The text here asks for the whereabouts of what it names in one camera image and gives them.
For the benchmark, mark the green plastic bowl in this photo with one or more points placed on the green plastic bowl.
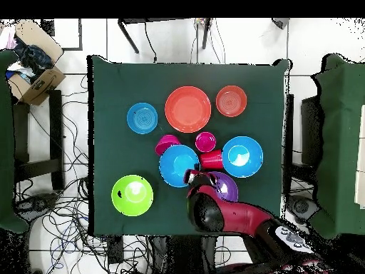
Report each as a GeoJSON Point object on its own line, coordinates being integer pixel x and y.
{"type": "Point", "coordinates": [132, 195]}

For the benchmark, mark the red plastic cup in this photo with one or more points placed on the red plastic cup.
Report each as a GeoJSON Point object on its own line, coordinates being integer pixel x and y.
{"type": "Point", "coordinates": [211, 159]}

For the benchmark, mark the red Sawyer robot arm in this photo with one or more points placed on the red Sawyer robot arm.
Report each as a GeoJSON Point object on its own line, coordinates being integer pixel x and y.
{"type": "Point", "coordinates": [245, 217]}

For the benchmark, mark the cardboard box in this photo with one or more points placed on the cardboard box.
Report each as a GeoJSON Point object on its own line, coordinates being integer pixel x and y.
{"type": "Point", "coordinates": [44, 85]}

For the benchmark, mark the black power strip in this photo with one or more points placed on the black power strip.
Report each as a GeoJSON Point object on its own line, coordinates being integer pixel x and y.
{"type": "Point", "coordinates": [115, 249]}

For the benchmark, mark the dark green tablecloth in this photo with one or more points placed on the dark green tablecloth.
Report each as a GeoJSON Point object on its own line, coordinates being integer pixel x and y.
{"type": "Point", "coordinates": [128, 85]}

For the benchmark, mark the large blue plastic bowl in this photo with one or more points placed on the large blue plastic bowl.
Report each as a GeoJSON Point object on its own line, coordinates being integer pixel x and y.
{"type": "Point", "coordinates": [251, 157]}
{"type": "Point", "coordinates": [176, 165]}

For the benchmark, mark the green cloth covered table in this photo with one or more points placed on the green cloth covered table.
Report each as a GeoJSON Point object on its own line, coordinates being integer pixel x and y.
{"type": "Point", "coordinates": [339, 142]}
{"type": "Point", "coordinates": [7, 142]}

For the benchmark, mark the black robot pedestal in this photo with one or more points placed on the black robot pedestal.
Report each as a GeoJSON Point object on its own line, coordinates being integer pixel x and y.
{"type": "Point", "coordinates": [182, 254]}

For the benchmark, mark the black metal table frame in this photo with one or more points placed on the black metal table frame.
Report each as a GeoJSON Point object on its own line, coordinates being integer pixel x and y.
{"type": "Point", "coordinates": [206, 34]}

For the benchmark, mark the grey box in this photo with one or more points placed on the grey box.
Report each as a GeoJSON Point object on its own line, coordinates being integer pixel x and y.
{"type": "Point", "coordinates": [281, 22]}

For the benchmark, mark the small blue flat-bottomed bowl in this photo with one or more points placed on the small blue flat-bottomed bowl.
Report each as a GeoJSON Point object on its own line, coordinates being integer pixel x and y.
{"type": "Point", "coordinates": [142, 118]}

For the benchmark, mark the purple plastic bowl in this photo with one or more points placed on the purple plastic bowl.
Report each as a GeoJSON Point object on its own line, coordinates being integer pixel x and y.
{"type": "Point", "coordinates": [226, 188]}

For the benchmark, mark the dark clothes bundle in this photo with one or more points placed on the dark clothes bundle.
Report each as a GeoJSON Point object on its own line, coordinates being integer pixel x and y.
{"type": "Point", "coordinates": [35, 58]}

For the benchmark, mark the pink plastic bowl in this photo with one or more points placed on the pink plastic bowl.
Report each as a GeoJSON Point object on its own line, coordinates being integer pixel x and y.
{"type": "Point", "coordinates": [166, 142]}

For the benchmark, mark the black bench frame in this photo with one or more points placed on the black bench frame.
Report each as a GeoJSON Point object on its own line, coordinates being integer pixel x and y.
{"type": "Point", "coordinates": [55, 128]}

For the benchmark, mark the black stand base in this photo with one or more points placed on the black stand base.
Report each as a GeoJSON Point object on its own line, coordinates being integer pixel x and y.
{"type": "Point", "coordinates": [37, 204]}
{"type": "Point", "coordinates": [302, 207]}

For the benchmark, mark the small orange flat-bottomed bowl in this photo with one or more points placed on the small orange flat-bottomed bowl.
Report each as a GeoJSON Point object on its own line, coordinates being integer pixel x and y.
{"type": "Point", "coordinates": [231, 101]}

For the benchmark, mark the beige board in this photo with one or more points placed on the beige board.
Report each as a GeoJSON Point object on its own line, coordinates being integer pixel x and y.
{"type": "Point", "coordinates": [360, 157]}

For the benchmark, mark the black box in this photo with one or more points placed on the black box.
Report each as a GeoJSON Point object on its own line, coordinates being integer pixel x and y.
{"type": "Point", "coordinates": [47, 27]}

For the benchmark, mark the pink plastic cup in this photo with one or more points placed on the pink plastic cup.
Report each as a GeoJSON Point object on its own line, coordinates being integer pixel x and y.
{"type": "Point", "coordinates": [205, 142]}

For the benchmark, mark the large orange plastic bowl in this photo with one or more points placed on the large orange plastic bowl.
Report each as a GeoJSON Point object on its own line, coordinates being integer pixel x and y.
{"type": "Point", "coordinates": [188, 110]}

